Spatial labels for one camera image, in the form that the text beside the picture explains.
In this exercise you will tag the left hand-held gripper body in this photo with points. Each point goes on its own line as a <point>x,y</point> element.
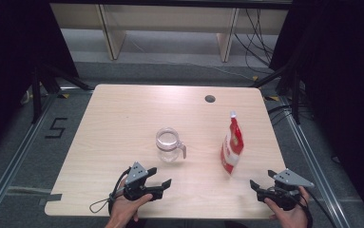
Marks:
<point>136,173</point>

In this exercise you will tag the light wooden shelf unit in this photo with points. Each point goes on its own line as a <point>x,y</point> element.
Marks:
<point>170,17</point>

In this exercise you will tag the aluminium floor rail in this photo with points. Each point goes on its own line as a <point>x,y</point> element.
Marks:
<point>316,164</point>
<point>15,158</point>

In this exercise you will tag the black metal stand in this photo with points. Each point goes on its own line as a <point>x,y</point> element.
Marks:
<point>295,91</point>
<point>37,95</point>

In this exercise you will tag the grey tape strip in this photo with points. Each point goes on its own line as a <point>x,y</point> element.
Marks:
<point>51,198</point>

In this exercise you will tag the yellow black tape marker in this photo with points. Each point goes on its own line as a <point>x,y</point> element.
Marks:
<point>255,78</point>
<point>273,98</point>
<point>64,95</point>

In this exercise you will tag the person's right hand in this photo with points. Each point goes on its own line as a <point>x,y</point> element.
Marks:
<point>293,218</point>

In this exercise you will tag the red and white refill pouch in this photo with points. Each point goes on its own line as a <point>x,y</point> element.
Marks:
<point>232,148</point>

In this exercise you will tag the black curtain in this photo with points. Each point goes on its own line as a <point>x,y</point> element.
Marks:
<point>15,57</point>
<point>344,79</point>

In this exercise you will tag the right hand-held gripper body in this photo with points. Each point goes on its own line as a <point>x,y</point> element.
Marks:
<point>292,180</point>

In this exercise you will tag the person's left hand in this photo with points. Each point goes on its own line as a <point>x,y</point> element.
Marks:
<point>124,209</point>

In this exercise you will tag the clear jar lid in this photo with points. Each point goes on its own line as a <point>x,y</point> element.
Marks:
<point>167,138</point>

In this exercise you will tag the clear glass jar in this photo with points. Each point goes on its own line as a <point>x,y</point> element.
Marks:
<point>168,155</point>

